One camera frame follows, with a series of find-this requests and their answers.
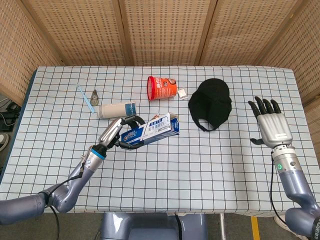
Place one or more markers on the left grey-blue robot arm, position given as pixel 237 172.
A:
pixel 62 197

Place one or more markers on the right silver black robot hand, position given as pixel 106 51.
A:
pixel 275 127

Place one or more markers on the woven bamboo screen panel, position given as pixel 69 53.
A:
pixel 165 30
pixel 15 50
pixel 300 55
pixel 75 30
pixel 245 30

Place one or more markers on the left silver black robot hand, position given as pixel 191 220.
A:
pixel 110 133

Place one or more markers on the toothpaste box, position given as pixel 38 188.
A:
pixel 155 130

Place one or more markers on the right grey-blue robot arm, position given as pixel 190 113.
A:
pixel 295 190

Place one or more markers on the white table leg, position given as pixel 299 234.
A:
pixel 221 226

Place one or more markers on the black baseball cap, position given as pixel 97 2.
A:
pixel 212 102

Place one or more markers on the white blue checked tablecloth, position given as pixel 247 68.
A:
pixel 187 180

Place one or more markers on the red instant noodle cup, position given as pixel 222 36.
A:
pixel 163 88

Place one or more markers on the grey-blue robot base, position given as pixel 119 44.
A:
pixel 150 227

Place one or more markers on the small white wrapped packet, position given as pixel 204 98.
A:
pixel 182 93

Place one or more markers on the white paper cup blue band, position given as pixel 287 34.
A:
pixel 112 110

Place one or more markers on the light blue toothbrush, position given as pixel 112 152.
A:
pixel 86 98

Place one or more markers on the white shoe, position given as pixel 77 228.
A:
pixel 278 221

